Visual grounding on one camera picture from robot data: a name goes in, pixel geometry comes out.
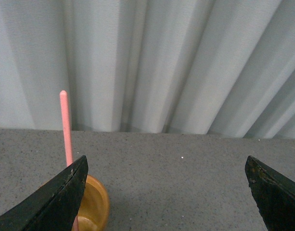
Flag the pink chopstick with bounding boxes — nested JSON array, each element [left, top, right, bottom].
[[59, 90, 81, 231]]

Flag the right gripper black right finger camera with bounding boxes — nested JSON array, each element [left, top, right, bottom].
[[245, 156, 295, 231]]

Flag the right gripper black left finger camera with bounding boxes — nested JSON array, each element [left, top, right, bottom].
[[0, 155, 89, 231]]

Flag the bamboo chopstick holder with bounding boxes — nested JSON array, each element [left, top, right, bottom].
[[77, 175, 110, 231]]

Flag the white pleated curtain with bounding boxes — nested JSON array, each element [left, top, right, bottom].
[[0, 0, 295, 139]]

